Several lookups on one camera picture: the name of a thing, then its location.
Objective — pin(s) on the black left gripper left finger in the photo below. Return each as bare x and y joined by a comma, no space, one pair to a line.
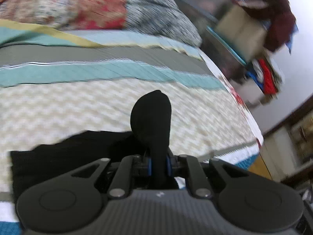
72,201

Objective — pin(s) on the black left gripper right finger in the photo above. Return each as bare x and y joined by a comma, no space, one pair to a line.
246,200

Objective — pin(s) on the black pants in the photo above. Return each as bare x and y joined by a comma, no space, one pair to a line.
149,135

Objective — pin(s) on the chevron patterned bedspread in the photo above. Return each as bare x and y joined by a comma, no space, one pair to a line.
55,84

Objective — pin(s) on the beige cardboard box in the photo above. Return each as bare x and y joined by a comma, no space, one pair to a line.
241,32

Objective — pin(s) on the red floral pillow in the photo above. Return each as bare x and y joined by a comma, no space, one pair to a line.
67,14

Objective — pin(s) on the pile of colourful clothes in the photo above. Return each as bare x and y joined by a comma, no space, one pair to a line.
277,18

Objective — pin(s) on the blue grey patterned pillow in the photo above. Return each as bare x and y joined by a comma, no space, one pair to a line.
161,18

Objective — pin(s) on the dark cabinet with teal edge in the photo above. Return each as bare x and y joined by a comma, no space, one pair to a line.
205,15

